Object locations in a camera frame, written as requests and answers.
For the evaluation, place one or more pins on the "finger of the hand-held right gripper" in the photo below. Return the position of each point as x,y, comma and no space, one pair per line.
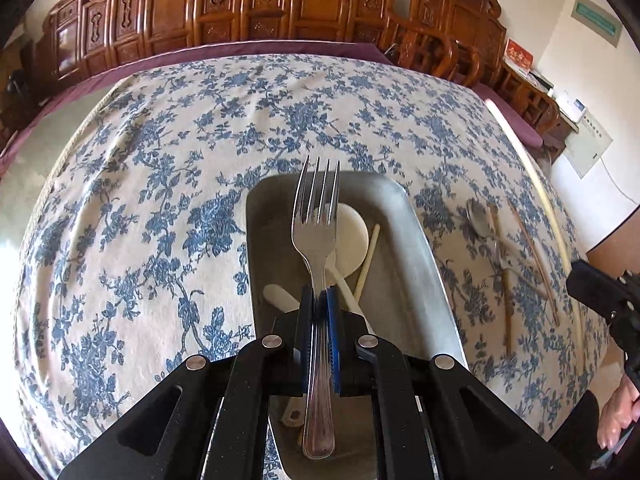
592,286

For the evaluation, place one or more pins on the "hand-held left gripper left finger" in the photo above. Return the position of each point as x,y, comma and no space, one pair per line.
304,320

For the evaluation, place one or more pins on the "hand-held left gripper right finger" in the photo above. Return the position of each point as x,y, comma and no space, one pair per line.
334,330

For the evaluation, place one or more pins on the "white plastic spoon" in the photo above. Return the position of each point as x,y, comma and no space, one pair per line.
280,295
350,235

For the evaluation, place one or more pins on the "beige chopstick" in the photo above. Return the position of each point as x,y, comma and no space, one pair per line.
367,262

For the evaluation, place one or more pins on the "metal fork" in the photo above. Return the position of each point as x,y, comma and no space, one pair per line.
315,240

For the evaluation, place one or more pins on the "rectangular metal tray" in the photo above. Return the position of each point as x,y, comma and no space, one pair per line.
400,270

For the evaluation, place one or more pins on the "person's right hand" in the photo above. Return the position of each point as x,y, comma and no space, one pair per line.
620,410

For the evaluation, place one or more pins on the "brown wooden chopstick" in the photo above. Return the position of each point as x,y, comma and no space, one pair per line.
537,265
507,310

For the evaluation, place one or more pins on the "metal spoon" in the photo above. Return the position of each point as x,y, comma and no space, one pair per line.
477,217

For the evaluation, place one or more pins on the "purple armchair cushion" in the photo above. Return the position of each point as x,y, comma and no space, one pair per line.
520,125

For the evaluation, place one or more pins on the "white desk device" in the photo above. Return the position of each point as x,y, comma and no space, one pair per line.
571,106

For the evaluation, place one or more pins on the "blue floral tablecloth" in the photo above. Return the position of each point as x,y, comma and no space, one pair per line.
150,210

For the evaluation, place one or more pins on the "red printed box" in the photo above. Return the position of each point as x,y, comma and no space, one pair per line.
518,54

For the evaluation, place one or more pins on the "carved wooden armchair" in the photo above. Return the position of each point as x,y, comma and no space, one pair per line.
450,15

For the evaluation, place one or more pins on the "carved wooden sofa bench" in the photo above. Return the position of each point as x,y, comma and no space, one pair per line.
200,5

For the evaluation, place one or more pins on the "white wall electrical panel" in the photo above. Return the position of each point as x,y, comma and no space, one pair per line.
590,142

